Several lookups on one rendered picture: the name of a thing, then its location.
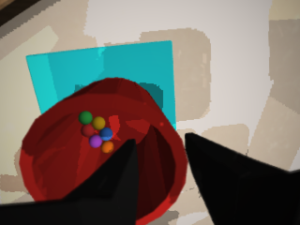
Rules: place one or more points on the orange marble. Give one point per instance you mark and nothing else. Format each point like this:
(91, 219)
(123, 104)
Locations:
(106, 147)

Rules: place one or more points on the yellow marble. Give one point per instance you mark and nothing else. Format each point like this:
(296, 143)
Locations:
(98, 123)

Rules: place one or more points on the purple marble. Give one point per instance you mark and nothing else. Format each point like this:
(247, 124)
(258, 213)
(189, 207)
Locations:
(95, 141)

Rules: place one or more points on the red cup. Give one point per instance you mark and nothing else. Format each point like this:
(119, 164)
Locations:
(56, 157)

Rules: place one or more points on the green marble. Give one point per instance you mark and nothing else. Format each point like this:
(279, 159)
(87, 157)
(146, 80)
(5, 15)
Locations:
(85, 117)

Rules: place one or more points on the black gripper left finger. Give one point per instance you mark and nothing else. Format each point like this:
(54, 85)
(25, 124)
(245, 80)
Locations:
(107, 197)

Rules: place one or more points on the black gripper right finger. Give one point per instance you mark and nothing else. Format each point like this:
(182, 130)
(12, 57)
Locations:
(240, 190)

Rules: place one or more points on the blue marble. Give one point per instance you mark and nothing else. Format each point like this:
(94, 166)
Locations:
(105, 134)

